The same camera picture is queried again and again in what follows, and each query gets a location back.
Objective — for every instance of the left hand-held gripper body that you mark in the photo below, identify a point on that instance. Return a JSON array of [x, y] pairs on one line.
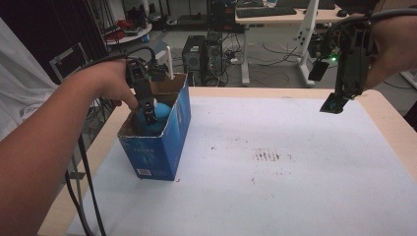
[[141, 78]]

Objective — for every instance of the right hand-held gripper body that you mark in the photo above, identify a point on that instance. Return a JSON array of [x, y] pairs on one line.
[[354, 59]]

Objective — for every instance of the blue cardboard box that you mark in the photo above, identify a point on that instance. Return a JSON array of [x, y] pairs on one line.
[[160, 154]]

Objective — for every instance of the person's left hand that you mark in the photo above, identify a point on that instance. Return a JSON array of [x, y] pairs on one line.
[[105, 82]]

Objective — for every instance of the white upright panel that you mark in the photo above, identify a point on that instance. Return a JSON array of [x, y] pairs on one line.
[[168, 60]]

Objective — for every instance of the white round table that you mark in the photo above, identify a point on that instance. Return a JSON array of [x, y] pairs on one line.
[[131, 35]]

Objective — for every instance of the black computer mouse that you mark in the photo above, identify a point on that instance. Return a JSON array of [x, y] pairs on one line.
[[342, 13]]

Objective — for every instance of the white standing desk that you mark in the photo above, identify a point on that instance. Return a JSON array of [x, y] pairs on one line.
[[306, 36]]

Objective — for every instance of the black computer tower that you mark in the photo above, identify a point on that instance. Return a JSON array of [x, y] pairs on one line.
[[193, 57], [214, 55]]

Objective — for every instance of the black keyboard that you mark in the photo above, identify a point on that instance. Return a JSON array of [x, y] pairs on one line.
[[265, 11], [305, 4]]

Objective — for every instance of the grey metal stand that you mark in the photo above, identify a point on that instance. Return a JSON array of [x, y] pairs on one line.
[[64, 59]]

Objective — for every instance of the white power strip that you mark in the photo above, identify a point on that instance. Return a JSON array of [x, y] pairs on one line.
[[233, 60]]

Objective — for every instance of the white table mat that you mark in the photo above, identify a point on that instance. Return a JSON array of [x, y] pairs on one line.
[[262, 180]]

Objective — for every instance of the black equipment cabinet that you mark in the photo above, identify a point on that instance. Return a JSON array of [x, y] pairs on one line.
[[224, 13]]

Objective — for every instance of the black curtain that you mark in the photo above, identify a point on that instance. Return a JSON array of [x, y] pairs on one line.
[[42, 26]]

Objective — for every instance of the white cloth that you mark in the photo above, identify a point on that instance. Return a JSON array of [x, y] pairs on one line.
[[19, 78]]

